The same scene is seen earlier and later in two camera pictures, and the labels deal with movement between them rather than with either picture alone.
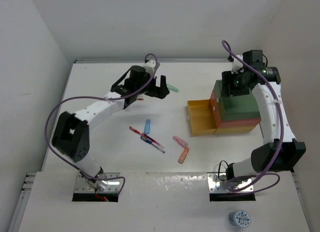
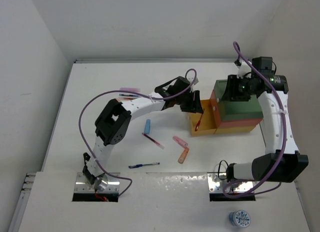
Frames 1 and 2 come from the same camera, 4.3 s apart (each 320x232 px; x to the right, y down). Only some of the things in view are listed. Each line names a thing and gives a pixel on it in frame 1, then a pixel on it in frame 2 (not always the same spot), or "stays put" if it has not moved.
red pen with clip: x=134 y=130 → x=198 y=123
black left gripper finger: x=153 y=84 → x=191 y=107
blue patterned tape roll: x=240 y=218 stays put
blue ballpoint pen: x=153 y=144 → x=140 y=165
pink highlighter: x=180 y=141 stays put
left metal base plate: x=105 y=182 stays put
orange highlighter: x=183 y=155 stays put
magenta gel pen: x=152 y=139 stays put
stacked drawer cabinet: x=235 y=113 stays put
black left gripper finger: x=163 y=86 → x=198 y=107
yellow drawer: x=202 y=117 stays put
